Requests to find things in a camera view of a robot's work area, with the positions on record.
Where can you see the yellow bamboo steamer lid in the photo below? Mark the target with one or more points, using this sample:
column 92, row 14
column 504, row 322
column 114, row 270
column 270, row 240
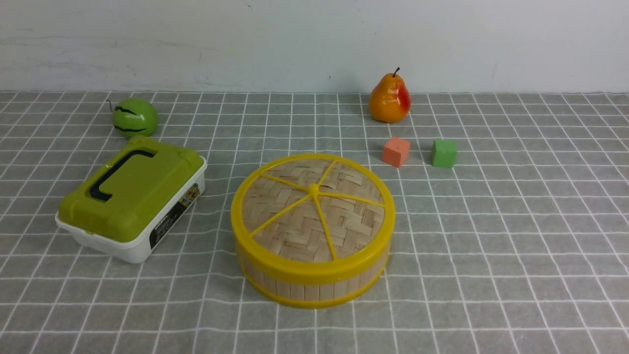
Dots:
column 313, row 219

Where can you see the grey checked tablecloth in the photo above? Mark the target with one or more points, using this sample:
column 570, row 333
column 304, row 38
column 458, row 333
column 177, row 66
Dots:
column 521, row 247

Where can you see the green foam cube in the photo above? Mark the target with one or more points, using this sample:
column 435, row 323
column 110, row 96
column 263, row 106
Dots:
column 444, row 153

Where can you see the green toy melon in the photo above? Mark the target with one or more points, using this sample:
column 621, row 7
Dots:
column 134, row 116

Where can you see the orange foam cube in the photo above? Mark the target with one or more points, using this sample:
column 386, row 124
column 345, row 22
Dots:
column 396, row 151

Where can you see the yellow bamboo steamer basket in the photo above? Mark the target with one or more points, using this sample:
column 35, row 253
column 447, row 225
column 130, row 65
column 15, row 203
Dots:
column 321, row 294

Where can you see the orange toy pear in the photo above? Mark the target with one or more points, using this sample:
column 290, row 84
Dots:
column 390, row 100

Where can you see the green lidded white storage box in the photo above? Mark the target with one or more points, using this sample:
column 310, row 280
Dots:
column 127, row 206

